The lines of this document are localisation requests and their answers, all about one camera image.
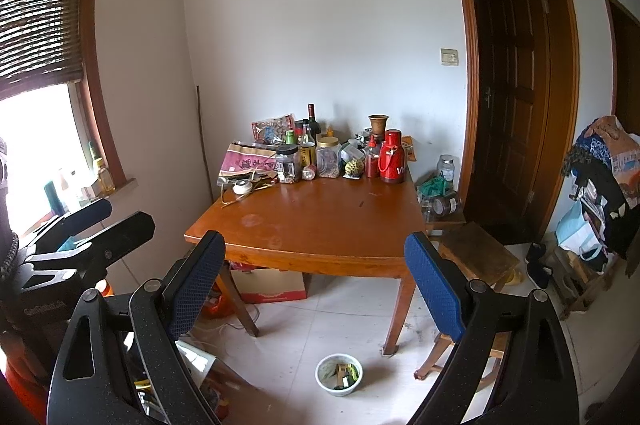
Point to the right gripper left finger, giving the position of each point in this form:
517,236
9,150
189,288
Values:
188,289

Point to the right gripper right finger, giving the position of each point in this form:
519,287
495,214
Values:
442,285

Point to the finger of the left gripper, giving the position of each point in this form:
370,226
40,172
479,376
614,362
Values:
61,228
103,248

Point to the white trash bin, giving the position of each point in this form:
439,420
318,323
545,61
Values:
339,374

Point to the wooden stool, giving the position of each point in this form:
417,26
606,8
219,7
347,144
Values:
479,256

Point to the low wooden side table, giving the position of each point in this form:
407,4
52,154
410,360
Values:
442,219

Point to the red white cardboard box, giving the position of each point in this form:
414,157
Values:
263,286

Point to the lying metal lid jar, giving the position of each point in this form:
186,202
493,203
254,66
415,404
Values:
444,205

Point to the green cloth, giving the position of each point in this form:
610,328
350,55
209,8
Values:
436,186

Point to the black shoes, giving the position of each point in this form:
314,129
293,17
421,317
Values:
537,271

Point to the wooden dining table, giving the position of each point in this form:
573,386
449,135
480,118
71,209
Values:
337,227

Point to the glass jar on side table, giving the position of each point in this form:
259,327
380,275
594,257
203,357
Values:
445,167

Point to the small white round device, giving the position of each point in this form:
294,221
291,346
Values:
242,187

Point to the red thermos flask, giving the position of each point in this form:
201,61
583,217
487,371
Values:
392,158

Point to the red sauce bottle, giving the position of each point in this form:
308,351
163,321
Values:
371,168

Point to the yellow green pinecone ornament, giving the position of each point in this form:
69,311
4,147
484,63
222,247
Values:
353,169

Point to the pink paper gift bag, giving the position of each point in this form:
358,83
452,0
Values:
242,161

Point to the small red can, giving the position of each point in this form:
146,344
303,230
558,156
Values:
309,172

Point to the brown clay vase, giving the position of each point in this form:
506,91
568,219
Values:
378,124

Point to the gold lid plastic jar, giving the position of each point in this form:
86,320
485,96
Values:
328,157

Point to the black lid glass jar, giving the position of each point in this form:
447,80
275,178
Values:
288,163

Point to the dark wine bottle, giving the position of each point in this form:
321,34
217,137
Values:
313,122

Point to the clothes rack pile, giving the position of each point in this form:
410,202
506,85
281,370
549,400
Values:
604,164

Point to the bamboo window blind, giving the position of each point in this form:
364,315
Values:
40,44

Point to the dark wooden door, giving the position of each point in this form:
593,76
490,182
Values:
523,81

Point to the wall light switch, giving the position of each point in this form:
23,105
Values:
449,57

